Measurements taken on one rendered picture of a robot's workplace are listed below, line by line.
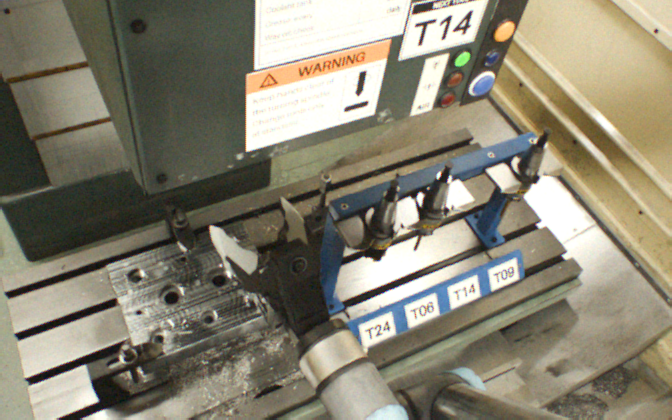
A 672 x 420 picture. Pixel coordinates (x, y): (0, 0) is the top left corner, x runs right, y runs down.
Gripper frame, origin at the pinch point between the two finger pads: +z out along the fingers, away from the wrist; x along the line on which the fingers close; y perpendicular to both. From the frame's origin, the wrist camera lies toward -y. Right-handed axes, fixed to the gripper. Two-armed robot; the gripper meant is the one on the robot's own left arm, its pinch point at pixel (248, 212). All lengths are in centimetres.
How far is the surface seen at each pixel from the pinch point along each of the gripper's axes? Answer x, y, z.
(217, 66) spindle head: -5.7, -31.0, -3.4
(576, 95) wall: 100, 33, 16
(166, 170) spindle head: -11.3, -19.3, -3.4
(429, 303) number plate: 39, 48, -9
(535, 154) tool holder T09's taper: 59, 15, -3
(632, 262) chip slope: 97, 56, -22
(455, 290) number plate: 46, 48, -9
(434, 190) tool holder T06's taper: 36.4, 15.8, -0.6
